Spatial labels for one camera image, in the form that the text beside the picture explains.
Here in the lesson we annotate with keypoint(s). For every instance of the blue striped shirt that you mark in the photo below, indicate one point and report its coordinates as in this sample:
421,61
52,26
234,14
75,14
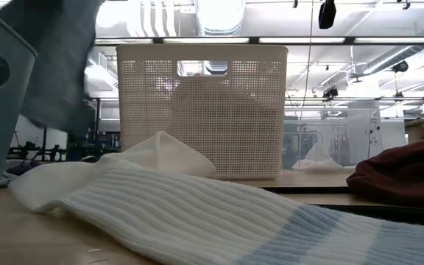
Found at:
61,66

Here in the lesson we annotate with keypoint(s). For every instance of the cream white cloth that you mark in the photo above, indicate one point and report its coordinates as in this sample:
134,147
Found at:
318,160

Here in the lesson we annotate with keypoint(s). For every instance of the black table frame rail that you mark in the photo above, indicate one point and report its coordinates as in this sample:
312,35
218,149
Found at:
381,215

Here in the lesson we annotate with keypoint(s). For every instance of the plain white cloth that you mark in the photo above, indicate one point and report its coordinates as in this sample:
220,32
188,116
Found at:
168,154

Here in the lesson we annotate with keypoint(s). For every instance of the white perforated plastic basket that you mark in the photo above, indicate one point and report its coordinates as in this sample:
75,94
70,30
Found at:
204,125

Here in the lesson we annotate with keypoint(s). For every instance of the black overhead frame beam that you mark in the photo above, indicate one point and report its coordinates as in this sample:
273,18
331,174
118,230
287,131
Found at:
254,40

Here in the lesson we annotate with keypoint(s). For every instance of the clear plastic bin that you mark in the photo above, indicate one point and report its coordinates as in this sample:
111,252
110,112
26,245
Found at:
355,140

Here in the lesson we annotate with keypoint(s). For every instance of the silver ceiling duct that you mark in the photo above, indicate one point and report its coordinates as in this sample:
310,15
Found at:
219,18

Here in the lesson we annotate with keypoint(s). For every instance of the maroon cloth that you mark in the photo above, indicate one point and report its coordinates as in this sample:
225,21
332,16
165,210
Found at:
407,173

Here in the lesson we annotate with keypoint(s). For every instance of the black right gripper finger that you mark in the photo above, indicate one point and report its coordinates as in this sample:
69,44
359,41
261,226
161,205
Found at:
327,13

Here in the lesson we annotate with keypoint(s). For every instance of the white ribbed blue-striped sock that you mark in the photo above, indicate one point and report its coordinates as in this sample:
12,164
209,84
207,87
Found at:
182,213

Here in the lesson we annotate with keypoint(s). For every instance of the black equipment stand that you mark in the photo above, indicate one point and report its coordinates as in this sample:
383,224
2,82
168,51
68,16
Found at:
44,151

